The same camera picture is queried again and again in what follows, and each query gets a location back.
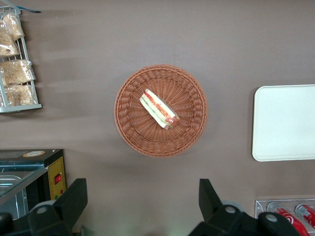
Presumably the round brown wicker basket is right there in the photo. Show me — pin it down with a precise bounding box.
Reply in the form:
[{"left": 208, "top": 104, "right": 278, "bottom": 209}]
[{"left": 113, "top": 64, "right": 209, "bottom": 158}]

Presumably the grey wire snack rack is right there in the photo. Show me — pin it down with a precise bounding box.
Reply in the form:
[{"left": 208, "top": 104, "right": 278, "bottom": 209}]
[{"left": 0, "top": 6, "right": 43, "bottom": 114}]

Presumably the clear bag of rice snacks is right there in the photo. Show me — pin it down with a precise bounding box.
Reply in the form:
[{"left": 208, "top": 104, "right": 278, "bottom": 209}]
[
  {"left": 0, "top": 59, "right": 36, "bottom": 86},
  {"left": 1, "top": 13, "right": 25, "bottom": 41},
  {"left": 2, "top": 84, "right": 35, "bottom": 107},
  {"left": 0, "top": 31, "right": 21, "bottom": 58}
]

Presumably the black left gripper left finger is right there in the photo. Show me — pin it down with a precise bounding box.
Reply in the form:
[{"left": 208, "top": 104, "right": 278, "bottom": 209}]
[{"left": 27, "top": 178, "right": 88, "bottom": 236}]

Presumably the wrapped triangle sandwich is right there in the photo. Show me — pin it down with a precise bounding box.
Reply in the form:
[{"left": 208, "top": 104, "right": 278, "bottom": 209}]
[{"left": 139, "top": 88, "right": 181, "bottom": 130}]

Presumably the clear acrylic bottle rack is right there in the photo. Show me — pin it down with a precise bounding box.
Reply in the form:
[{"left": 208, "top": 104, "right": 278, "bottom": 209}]
[{"left": 254, "top": 199, "right": 315, "bottom": 236}]

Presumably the cream plastic tray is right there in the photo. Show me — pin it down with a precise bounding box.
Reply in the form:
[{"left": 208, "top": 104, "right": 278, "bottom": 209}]
[{"left": 252, "top": 85, "right": 315, "bottom": 162}]

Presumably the blue strip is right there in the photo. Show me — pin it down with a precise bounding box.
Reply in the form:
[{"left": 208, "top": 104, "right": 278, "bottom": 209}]
[{"left": 19, "top": 6, "right": 42, "bottom": 14}]

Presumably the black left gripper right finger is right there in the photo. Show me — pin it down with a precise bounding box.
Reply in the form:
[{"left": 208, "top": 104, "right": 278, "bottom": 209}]
[{"left": 189, "top": 178, "right": 248, "bottom": 236}]

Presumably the black yellow food warmer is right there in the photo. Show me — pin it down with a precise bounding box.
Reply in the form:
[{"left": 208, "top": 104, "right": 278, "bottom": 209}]
[{"left": 0, "top": 148, "right": 67, "bottom": 220}]

